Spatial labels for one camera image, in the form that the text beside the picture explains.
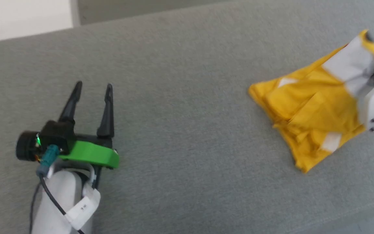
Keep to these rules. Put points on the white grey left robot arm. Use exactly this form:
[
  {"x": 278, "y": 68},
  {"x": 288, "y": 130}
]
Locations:
[{"x": 57, "y": 201}]

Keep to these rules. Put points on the plain white panel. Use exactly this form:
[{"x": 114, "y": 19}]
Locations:
[{"x": 32, "y": 18}]

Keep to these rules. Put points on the yellow cat-face t-shirt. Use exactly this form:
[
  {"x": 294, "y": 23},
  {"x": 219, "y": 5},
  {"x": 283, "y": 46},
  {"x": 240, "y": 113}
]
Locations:
[{"x": 304, "y": 107}]

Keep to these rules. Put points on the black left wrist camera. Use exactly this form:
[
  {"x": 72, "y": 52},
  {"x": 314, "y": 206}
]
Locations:
[{"x": 55, "y": 136}]

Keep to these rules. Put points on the white paper label tag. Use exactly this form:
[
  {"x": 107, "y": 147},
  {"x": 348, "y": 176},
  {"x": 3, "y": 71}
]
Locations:
[{"x": 83, "y": 206}]

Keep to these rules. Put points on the grey fabric sofa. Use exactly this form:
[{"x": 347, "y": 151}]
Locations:
[{"x": 190, "y": 130}]

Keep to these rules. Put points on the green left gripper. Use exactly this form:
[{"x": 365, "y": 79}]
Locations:
[{"x": 93, "y": 154}]

